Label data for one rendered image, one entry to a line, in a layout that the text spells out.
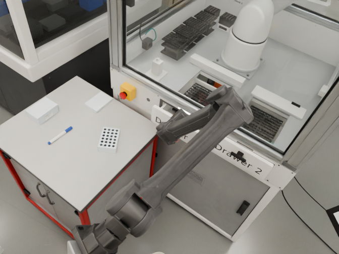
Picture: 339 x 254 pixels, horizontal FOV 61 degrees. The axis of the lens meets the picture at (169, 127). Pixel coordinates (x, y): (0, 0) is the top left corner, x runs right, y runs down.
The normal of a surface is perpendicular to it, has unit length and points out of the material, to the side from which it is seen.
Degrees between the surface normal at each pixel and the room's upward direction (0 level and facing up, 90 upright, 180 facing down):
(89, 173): 0
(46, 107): 0
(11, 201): 0
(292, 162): 90
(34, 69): 90
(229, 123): 46
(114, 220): 52
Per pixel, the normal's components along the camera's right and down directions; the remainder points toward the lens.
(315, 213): 0.11, -0.64
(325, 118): -0.56, 0.59
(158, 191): 0.14, 0.11
